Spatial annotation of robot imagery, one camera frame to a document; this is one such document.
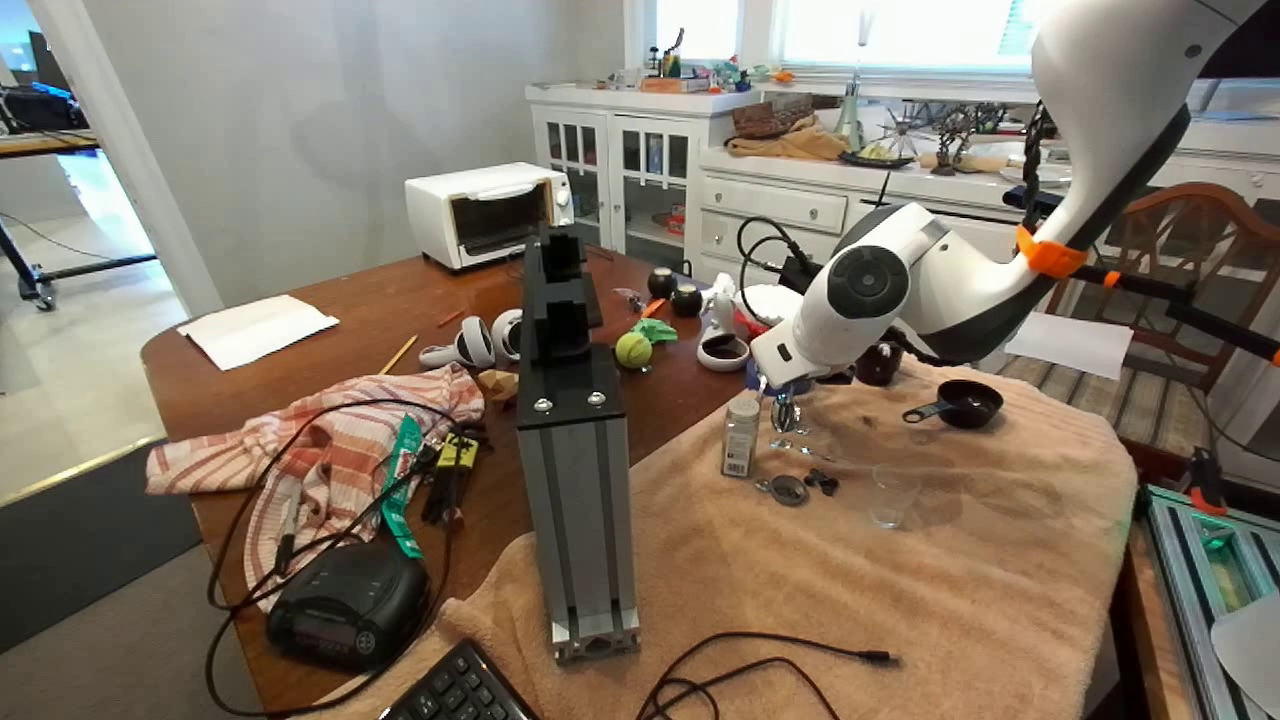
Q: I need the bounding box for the black clock radio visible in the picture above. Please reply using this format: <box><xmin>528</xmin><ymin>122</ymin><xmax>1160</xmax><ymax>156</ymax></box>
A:
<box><xmin>270</xmin><ymin>544</ymin><xmax>430</xmax><ymax>672</ymax></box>

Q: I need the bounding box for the dark brown mug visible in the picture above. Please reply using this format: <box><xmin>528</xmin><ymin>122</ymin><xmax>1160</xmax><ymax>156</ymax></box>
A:
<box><xmin>858</xmin><ymin>341</ymin><xmax>902</xmax><ymax>388</ymax></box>

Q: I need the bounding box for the black usb cable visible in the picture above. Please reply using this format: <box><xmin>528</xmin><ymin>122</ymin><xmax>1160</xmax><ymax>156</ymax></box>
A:
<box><xmin>633</xmin><ymin>626</ymin><xmax>906</xmax><ymax>720</ymax></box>

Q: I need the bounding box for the red bowl with filters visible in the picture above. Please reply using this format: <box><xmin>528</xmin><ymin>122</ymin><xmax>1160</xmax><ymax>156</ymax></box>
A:
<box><xmin>732</xmin><ymin>282</ymin><xmax>800</xmax><ymax>341</ymax></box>

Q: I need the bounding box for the white sideboard cabinet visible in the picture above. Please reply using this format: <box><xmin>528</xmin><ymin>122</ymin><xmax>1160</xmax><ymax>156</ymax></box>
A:
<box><xmin>525</xmin><ymin>79</ymin><xmax>1280</xmax><ymax>377</ymax></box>

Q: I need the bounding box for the green tennis ball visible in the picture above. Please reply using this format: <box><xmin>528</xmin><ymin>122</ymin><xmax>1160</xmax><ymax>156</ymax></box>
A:
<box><xmin>611</xmin><ymin>332</ymin><xmax>653</xmax><ymax>371</ymax></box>

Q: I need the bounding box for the black round object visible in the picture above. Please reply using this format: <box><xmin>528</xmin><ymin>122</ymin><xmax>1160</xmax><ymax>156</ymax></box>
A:
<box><xmin>670</xmin><ymin>278</ymin><xmax>704</xmax><ymax>320</ymax></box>
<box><xmin>650</xmin><ymin>267</ymin><xmax>677</xmax><ymax>299</ymax></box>

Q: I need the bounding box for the small white bottle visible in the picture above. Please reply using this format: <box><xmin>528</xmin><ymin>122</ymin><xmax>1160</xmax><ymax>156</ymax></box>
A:
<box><xmin>722</xmin><ymin>395</ymin><xmax>761</xmax><ymax>478</ymax></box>

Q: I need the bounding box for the black keyboard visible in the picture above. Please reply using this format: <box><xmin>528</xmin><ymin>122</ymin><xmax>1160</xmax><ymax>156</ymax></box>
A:
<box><xmin>379</xmin><ymin>639</ymin><xmax>538</xmax><ymax>720</ymax></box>

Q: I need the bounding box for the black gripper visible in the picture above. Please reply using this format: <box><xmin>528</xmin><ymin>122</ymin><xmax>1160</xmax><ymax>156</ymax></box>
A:
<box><xmin>765</xmin><ymin>380</ymin><xmax>816</xmax><ymax>432</ymax></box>

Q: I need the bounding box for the wooden chair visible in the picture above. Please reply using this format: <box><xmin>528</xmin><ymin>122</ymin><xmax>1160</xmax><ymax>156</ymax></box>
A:
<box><xmin>1054</xmin><ymin>183</ymin><xmax>1280</xmax><ymax>456</ymax></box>

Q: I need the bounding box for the clear glass cup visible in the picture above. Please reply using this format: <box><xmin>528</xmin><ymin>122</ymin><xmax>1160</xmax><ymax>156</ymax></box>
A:
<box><xmin>867</xmin><ymin>475</ymin><xmax>915</xmax><ymax>532</ymax></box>

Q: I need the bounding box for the green robot base frame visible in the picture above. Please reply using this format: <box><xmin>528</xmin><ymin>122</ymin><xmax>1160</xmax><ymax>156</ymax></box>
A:
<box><xmin>1147</xmin><ymin>489</ymin><xmax>1280</xmax><ymax>720</ymax></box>

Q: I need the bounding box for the metal jar ring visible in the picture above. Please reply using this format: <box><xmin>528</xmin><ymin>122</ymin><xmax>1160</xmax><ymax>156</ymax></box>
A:
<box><xmin>765</xmin><ymin>473</ymin><xmax>812</xmax><ymax>512</ymax></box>

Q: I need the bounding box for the white paper sheet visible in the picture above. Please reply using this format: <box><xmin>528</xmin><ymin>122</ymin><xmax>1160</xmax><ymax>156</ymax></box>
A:
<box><xmin>185</xmin><ymin>297</ymin><xmax>335</xmax><ymax>371</ymax></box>

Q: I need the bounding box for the green handled tool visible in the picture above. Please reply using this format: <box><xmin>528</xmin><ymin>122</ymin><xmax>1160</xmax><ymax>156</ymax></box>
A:
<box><xmin>379</xmin><ymin>416</ymin><xmax>426</xmax><ymax>559</ymax></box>

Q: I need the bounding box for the aluminium camera post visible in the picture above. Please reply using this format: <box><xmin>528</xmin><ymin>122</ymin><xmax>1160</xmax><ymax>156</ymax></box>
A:
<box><xmin>515</xmin><ymin>231</ymin><xmax>642</xmax><ymax>664</ymax></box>

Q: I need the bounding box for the striped cloth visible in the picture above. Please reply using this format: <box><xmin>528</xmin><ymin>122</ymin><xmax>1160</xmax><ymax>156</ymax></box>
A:
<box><xmin>144</xmin><ymin>364</ymin><xmax>484</xmax><ymax>589</ymax></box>

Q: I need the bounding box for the tan towel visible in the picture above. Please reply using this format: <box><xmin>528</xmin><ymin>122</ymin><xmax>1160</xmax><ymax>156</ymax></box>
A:
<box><xmin>325</xmin><ymin>361</ymin><xmax>1136</xmax><ymax>720</ymax></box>

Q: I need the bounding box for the black measuring cup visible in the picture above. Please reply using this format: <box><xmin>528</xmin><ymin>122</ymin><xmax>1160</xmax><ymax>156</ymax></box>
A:
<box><xmin>906</xmin><ymin>380</ymin><xmax>1003</xmax><ymax>427</ymax></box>

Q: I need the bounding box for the white toaster oven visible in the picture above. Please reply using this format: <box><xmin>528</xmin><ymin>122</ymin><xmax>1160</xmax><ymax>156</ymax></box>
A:
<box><xmin>405</xmin><ymin>158</ymin><xmax>577</xmax><ymax>270</ymax></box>

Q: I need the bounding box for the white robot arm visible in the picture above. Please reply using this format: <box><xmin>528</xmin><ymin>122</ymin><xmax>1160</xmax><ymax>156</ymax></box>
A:
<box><xmin>754</xmin><ymin>0</ymin><xmax>1272</xmax><ymax>388</ymax></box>

